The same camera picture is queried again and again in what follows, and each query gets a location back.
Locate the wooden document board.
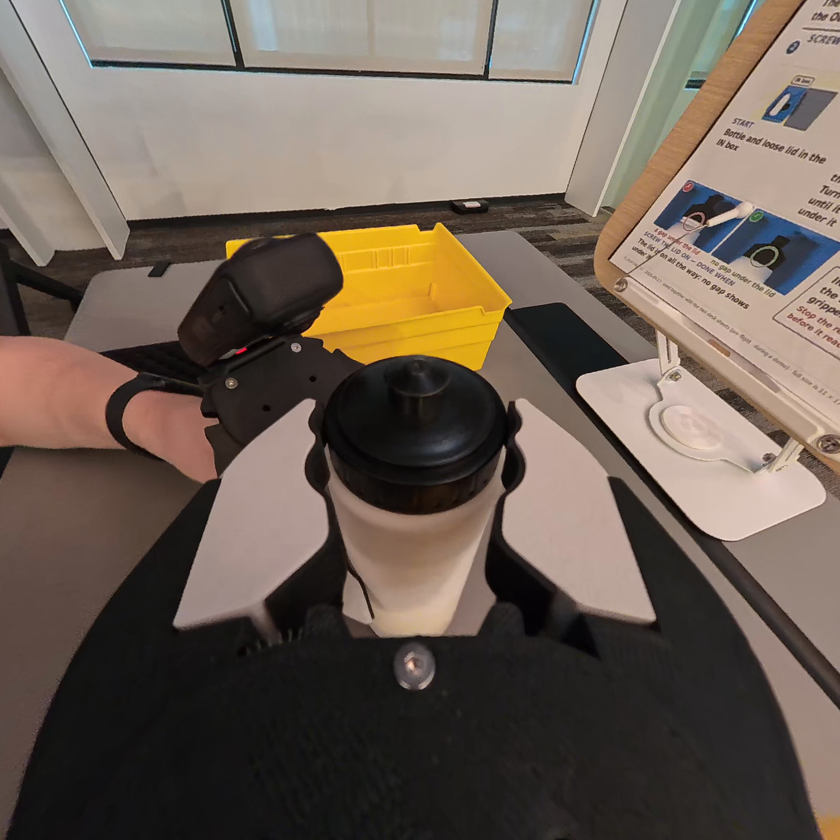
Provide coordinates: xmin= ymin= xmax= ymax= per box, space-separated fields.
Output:
xmin=594 ymin=0 xmax=840 ymax=473

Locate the black rectangular table pad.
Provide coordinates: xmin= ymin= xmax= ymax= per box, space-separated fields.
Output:
xmin=505 ymin=303 xmax=627 ymax=395

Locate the black wristband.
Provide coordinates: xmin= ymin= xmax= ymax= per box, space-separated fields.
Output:
xmin=105 ymin=373 xmax=204 ymax=460

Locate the white plastic bottle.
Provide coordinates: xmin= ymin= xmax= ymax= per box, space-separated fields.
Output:
xmin=327 ymin=459 xmax=506 ymax=637

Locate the black wrist rest pad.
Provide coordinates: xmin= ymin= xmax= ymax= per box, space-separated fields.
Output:
xmin=98 ymin=341 xmax=204 ymax=388

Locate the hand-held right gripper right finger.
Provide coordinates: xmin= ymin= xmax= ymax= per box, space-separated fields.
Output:
xmin=486 ymin=398 xmax=657 ymax=637

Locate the black framed window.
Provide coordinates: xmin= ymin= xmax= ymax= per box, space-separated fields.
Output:
xmin=62 ymin=0 xmax=598 ymax=83

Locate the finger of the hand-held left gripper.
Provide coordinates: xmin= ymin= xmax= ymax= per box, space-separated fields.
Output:
xmin=343 ymin=564 xmax=376 ymax=626

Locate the printed instruction sheet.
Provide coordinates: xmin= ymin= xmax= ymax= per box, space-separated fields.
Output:
xmin=610 ymin=0 xmax=840 ymax=395

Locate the black bottle lid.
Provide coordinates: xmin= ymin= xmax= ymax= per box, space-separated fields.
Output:
xmin=322 ymin=354 xmax=509 ymax=514

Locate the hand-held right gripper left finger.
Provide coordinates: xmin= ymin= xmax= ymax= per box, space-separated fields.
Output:
xmin=172 ymin=398 xmax=349 ymax=636

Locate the person's left forearm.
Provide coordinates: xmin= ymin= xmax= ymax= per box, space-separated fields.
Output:
xmin=0 ymin=336 xmax=142 ymax=454

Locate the person's left hand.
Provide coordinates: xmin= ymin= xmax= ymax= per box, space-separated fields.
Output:
xmin=140 ymin=392 xmax=219 ymax=484

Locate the white stand base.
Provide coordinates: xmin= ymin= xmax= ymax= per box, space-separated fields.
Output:
xmin=576 ymin=328 xmax=828 ymax=542

